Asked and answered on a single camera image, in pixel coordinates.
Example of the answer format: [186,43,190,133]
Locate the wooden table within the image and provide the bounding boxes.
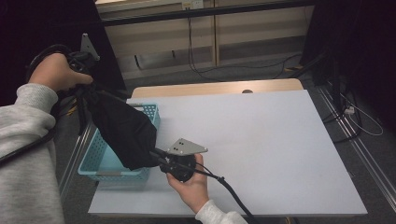
[88,77,368,217]

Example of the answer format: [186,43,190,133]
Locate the light blue plastic basket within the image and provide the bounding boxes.
[78,102,162,183]

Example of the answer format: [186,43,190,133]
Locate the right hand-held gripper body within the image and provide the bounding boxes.
[159,138,209,183]

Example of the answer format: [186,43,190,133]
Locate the metal floor rail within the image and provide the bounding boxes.
[59,120,94,200]
[317,87,396,213]

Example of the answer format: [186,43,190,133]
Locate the black pants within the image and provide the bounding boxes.
[73,83,158,171]

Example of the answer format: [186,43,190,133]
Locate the person's right hand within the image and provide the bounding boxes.
[166,153,210,214]

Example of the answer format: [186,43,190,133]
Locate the person's left hand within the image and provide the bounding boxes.
[28,52,94,92]

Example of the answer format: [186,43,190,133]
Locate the black wall socket cable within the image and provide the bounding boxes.
[186,8,228,83]
[190,52,304,76]

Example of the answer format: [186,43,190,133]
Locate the white wall socket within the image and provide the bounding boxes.
[181,0,204,9]

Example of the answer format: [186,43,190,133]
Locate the hand-held gripper cable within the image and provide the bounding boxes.
[0,44,74,164]
[190,162,260,224]

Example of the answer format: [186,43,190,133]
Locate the right hand-held gripper cable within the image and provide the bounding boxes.
[190,162,260,224]

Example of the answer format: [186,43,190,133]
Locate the black curtain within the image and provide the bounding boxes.
[300,0,396,132]
[0,0,127,106]

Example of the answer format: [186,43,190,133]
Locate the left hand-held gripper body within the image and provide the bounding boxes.
[66,33,101,78]

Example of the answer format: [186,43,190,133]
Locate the left hand-held gripper cable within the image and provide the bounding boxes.
[0,44,74,164]

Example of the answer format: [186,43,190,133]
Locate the black floor cable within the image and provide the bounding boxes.
[321,90,363,144]

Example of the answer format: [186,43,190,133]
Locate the white floor cable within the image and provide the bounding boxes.
[339,92,384,137]

